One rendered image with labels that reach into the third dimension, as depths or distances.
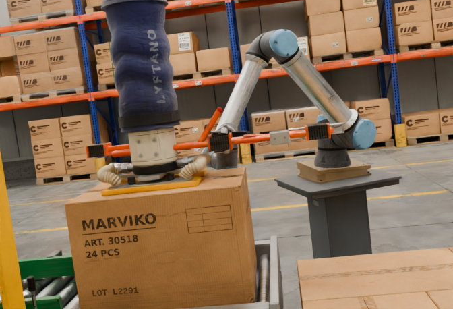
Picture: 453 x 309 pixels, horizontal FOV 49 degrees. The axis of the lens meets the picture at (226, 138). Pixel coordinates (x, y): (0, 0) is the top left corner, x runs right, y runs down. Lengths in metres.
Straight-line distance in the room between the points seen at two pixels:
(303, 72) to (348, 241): 0.93
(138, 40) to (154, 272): 0.79
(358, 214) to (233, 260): 1.12
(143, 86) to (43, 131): 8.25
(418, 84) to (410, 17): 1.78
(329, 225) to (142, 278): 1.16
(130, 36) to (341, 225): 1.47
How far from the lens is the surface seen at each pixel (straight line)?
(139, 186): 1.75
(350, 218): 2.66
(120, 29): 1.80
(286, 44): 2.20
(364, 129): 2.45
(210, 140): 1.77
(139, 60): 1.76
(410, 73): 10.59
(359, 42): 9.10
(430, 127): 9.38
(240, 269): 1.71
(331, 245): 2.64
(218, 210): 1.65
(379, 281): 1.88
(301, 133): 1.78
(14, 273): 1.66
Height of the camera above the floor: 1.24
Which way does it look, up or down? 5 degrees down
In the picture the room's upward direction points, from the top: 7 degrees counter-clockwise
